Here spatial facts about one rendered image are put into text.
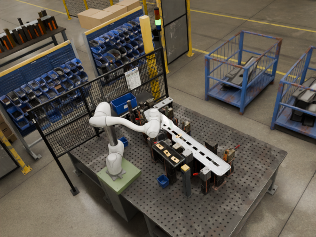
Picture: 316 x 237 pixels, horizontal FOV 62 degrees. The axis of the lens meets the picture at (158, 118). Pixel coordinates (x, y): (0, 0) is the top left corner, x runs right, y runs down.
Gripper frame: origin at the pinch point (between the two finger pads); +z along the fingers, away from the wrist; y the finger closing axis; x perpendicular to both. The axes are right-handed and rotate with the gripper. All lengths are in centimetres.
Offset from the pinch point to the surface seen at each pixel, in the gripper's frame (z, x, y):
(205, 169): 18, -48, 18
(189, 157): 16.9, -26.0, 17.0
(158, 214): 54, -35, -36
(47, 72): 6, 256, -31
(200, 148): 24.0, -20.5, 38.4
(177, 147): 16.0, -7.4, 16.5
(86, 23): 6, 398, 109
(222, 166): 24, -53, 37
